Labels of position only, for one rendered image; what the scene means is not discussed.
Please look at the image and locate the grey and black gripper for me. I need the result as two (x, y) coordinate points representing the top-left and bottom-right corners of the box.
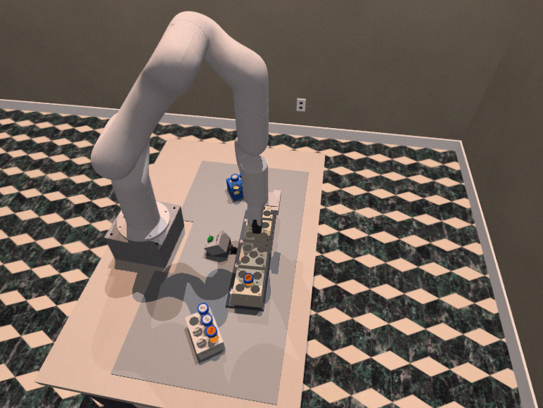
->
(248, 204), (264, 234)

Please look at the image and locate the grey bench mat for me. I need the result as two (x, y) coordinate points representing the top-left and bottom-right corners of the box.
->
(110, 160), (309, 405)

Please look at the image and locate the blue tube rack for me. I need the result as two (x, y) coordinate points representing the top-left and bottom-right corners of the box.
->
(226, 178), (243, 201)

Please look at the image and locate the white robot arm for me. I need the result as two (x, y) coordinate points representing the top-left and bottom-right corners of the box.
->
(91, 11), (281, 242)

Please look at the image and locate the grey tube rack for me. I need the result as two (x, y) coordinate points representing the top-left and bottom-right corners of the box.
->
(186, 308), (225, 360)

